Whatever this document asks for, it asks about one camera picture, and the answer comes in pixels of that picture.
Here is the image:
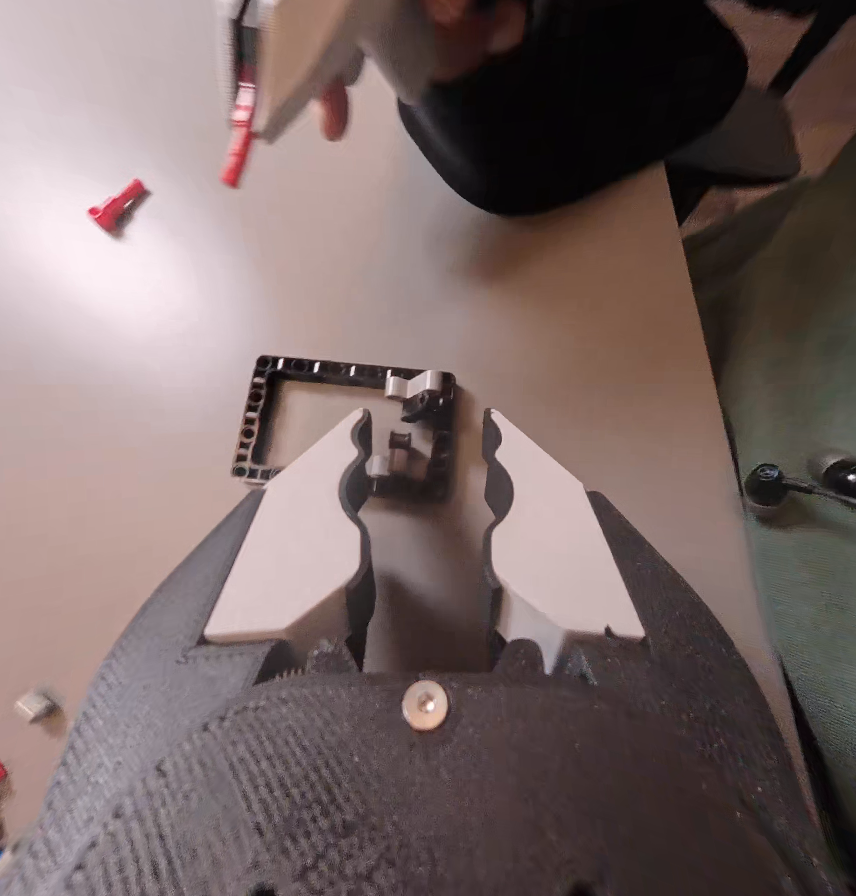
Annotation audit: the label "person's right hand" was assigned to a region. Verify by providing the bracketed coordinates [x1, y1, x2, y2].
[427, 0, 528, 79]

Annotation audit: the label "long red lego pin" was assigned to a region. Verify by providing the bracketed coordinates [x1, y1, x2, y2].
[87, 178, 150, 235]

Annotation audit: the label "person's green sweatshirt torso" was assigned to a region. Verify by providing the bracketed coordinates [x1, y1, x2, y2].
[680, 133, 856, 896]

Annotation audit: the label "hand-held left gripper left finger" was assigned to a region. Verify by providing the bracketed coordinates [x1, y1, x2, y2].
[203, 407, 377, 645]

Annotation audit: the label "grey chair part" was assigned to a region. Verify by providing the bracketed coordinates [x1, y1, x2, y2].
[666, 91, 801, 184]

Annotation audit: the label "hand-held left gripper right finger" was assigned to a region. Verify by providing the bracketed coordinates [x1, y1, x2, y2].
[481, 408, 646, 674]

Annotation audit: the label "black wired earphones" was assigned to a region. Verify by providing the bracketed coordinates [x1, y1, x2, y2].
[743, 451, 856, 512]

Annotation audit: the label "black lego frame assembly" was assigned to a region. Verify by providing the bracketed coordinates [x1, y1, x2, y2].
[232, 355, 458, 504]

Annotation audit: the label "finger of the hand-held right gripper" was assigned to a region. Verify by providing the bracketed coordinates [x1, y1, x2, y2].
[253, 0, 376, 144]
[214, 0, 261, 128]

